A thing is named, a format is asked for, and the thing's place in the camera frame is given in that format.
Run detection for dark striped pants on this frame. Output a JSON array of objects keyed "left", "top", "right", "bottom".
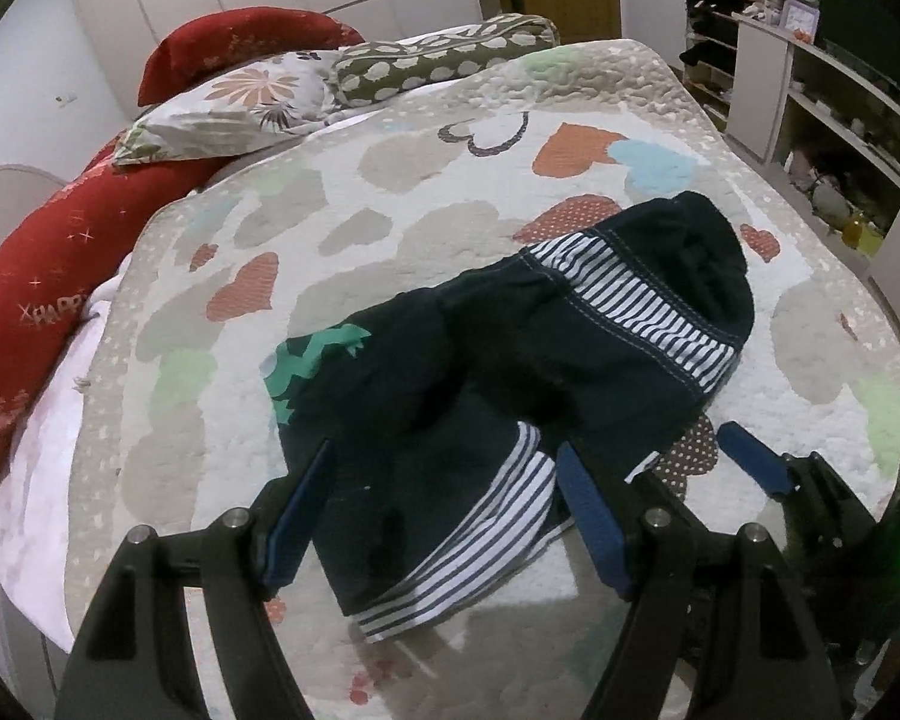
[{"left": 265, "top": 192, "right": 754, "bottom": 642}]

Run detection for pink bed sheet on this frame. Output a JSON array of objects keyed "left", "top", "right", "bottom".
[{"left": 0, "top": 259, "right": 131, "bottom": 652}]

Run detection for heart pattern quilt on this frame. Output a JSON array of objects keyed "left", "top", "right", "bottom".
[{"left": 56, "top": 41, "right": 900, "bottom": 718}]

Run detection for white shelf cabinet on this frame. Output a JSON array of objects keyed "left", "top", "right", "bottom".
[{"left": 725, "top": 15, "right": 900, "bottom": 331}]

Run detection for long red bolster pillow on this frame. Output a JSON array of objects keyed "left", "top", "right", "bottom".
[{"left": 0, "top": 145, "right": 227, "bottom": 472}]

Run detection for grey headboard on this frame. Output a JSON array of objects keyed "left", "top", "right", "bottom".
[{"left": 0, "top": 163, "right": 70, "bottom": 283}]

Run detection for cluttered shoe rack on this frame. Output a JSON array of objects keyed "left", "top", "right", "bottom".
[{"left": 679, "top": 0, "right": 767, "bottom": 132}]

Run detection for olive dotted pillow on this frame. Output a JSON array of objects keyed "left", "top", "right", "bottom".
[{"left": 328, "top": 13, "right": 560, "bottom": 107}]

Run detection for floral white pillow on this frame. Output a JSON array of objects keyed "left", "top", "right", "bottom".
[{"left": 112, "top": 50, "right": 341, "bottom": 166}]

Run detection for small picture frame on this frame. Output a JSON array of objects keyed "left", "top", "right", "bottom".
[{"left": 779, "top": 0, "right": 820, "bottom": 44}]

